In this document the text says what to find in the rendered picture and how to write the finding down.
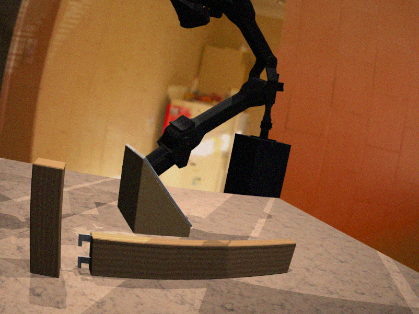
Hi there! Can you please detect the wooden side rail with steel hooks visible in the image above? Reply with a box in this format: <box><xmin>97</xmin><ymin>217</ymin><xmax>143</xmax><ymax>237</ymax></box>
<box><xmin>77</xmin><ymin>231</ymin><xmax>296</xmax><ymax>280</ymax></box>

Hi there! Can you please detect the dark wooden post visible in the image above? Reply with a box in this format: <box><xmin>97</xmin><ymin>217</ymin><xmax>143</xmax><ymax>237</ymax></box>
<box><xmin>30</xmin><ymin>158</ymin><xmax>66</xmax><ymax>278</ymax></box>

